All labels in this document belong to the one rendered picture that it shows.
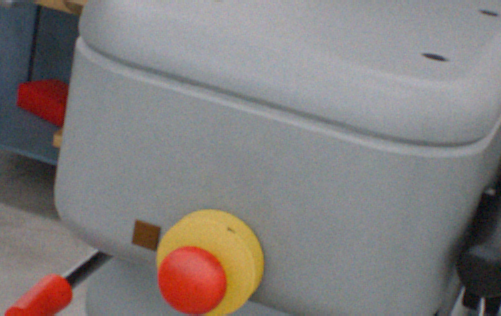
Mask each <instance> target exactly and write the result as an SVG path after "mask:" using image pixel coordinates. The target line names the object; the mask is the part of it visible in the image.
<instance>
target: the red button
mask: <svg viewBox="0 0 501 316"><path fill-rule="evenodd" d="M158 283H159V288H160V291H161V294H162V296H163V297H164V299H165V300H166V301H167V304H168V305H169V306H170V307H172V308H173V309H174V310H176V311H178V312H180V313H182V314H186V315H193V316H200V315H205V314H208V313H210V312H211V311H213V310H214V309H215V308H217V306H218V305H219V304H220V303H221V302H222V299H223V298H224V295H225V292H226V287H227V280H226V275H225V272H224V269H223V267H222V266H221V264H220V262H219V261H218V259H217V258H216V257H215V255H214V254H212V253H210V252H209V251H207V250H205V249H203V248H201V247H197V246H181V247H178V248H176V249H174V250H172V251H171V252H170V253H169V254H168V255H166V256H165V259H164V260H163V261H162V263H161V265H160V267H159V271H158Z"/></svg>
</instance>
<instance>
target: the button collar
mask: <svg viewBox="0 0 501 316"><path fill-rule="evenodd" d="M181 246H197V247H201V248H203V249H205V250H207V251H209V252H210V253H212V254H214V255H215V257H216V258H217V259H218V261H219V262H220V264H221V266H222V267H223V269H224V272H225V275H226V280H227V287H226V292H225V295H224V298H223V299H222V302H221V303H220V304H219V305H218V306H217V308H215V309H214V310H213V311H211V312H210V313H208V314H205V315H202V316H223V315H227V314H229V313H231V312H233V311H236V310H238V309H239V308H240V307H241V306H243V305H244V303H245V302H246V301H247V299H248V298H249V297H250V296H251V294H252V293H253V292H254V291H255V290H256V288H257V287H258V285H259V283H260V281H261V278H262V274H263V263H264V262H263V254H262V250H261V247H260V244H259V242H258V240H257V238H256V236H255V235H254V233H253V232H252V231H251V229H250V228H249V227H248V226H247V225H246V224H245V223H243V222H242V221H241V220H239V219H238V218H236V217H234V216H232V215H230V214H227V212H224V211H221V210H215V209H204V210H198V211H195V212H192V214H190V215H187V216H186V217H184V218H183V219H182V220H181V221H179V222H178V223H177V224H176V225H175V226H173V227H172V228H171V229H170V230H169V231H168V232H167V233H166V235H165V236H164V238H163V239H162V241H161V244H160V246H159V250H158V256H157V266H158V271H159V267H160V265H161V263H162V261H163V260H164V259H165V256H166V255H168V254H169V253H170V252H171V251H172V250H174V249H176V248H178V247H181Z"/></svg>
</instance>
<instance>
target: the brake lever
mask: <svg viewBox="0 0 501 316"><path fill-rule="evenodd" d="M113 257H114V256H113V255H111V254H108V253H105V252H102V251H99V250H97V249H94V250H93V251H91V252H90V253H89V254H88V255H86V256H85V257H84V258H82V259H81V261H80V262H78V263H77V264H76V265H75V266H73V267H72V268H71V269H69V270H68V271H67V272H66V273H64V274H63V275H62V276H60V275H55V274H49V275H46V276H45V277H43V278H42V279H41V280H40V281H39V282H37V283H36V284H35V285H34V286H33V287H32V288H31V289H30V290H28V291H27V292H26V293H25V294H24V295H23V296H22V297H21V298H19V299H18V300H17V301H16V302H15V303H14V304H13V305H11V306H10V307H9V308H8V309H7V310H6V312H5V315H4V316H56V315H57V314H58V313H60V312H61V311H63V310H64V309H66V307H67V306H68V305H69V304H70V303H71V301H72V298H73V291H72V290H74V289H75V288H76V287H77V286H78V285H80V284H81V283H82V282H83V281H85V280H86V279H87V278H88V277H90V276H91V275H92V274H93V273H95V272H96V271H97V270H98V269H99V268H101V267H102V266H103V265H104V264H107V263H108V262H109V261H110V260H112V258H113Z"/></svg>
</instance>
